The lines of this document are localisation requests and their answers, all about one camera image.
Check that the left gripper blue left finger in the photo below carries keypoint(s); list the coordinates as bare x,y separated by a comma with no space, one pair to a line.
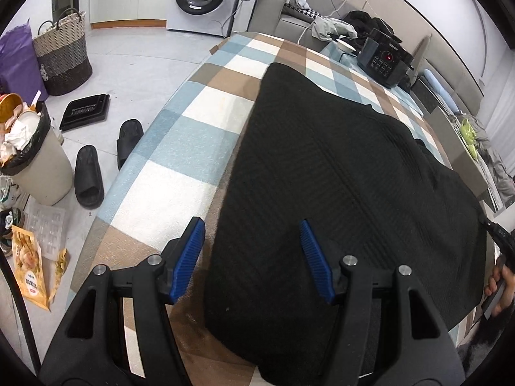
180,256

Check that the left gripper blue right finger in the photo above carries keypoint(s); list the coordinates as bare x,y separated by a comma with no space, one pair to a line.
323,258

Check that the black knit sweater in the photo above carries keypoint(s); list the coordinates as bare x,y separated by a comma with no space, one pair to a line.
367,185

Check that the person's right hand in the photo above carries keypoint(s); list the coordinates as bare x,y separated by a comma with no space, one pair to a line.
502,285

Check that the checkered tablecloth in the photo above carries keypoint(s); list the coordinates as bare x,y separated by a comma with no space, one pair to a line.
180,168

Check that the green toy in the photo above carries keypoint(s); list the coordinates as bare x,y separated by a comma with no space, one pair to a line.
469,136

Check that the black slipper near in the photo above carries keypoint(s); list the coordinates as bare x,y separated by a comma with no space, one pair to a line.
88,182

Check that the black slipper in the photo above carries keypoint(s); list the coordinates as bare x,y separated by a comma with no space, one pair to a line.
88,182
130,134

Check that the black slipper far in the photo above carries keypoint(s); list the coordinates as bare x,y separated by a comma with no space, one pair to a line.
130,134

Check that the orange snack bag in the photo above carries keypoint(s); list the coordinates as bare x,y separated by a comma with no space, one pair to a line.
29,268

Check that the beige trash bin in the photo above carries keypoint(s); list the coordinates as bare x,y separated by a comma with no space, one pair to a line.
42,168

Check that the black electric pressure cooker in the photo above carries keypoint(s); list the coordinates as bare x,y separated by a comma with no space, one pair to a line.
383,59

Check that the woven laundry basket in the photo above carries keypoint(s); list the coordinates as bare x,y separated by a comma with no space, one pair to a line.
60,48

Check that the purple bag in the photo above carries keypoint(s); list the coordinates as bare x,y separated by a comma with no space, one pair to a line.
19,65

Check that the grey sofa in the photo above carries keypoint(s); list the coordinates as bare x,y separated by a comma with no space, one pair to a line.
284,19

